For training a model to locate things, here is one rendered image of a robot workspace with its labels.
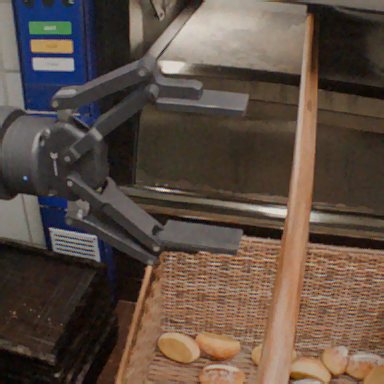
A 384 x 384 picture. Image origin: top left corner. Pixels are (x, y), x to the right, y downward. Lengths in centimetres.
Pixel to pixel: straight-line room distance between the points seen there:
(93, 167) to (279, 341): 23
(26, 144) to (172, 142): 67
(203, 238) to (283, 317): 11
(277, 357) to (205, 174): 69
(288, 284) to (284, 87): 54
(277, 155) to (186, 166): 18
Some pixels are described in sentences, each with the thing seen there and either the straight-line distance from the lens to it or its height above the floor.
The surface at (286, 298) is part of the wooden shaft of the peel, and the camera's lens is 58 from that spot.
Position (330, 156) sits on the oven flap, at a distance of 114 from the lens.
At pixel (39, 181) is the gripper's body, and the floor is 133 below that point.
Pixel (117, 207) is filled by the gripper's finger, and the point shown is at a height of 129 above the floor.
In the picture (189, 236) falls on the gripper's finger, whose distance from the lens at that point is 55.
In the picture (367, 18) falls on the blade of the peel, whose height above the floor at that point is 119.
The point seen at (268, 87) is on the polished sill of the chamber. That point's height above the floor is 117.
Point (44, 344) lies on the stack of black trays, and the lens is 109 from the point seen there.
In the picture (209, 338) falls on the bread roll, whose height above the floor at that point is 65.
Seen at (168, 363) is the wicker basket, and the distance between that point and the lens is 131.
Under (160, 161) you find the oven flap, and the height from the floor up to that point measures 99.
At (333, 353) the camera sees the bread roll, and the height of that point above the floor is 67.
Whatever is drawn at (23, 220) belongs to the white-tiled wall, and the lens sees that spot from 142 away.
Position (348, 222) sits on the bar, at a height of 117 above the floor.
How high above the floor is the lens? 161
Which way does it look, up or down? 35 degrees down
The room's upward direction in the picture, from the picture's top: straight up
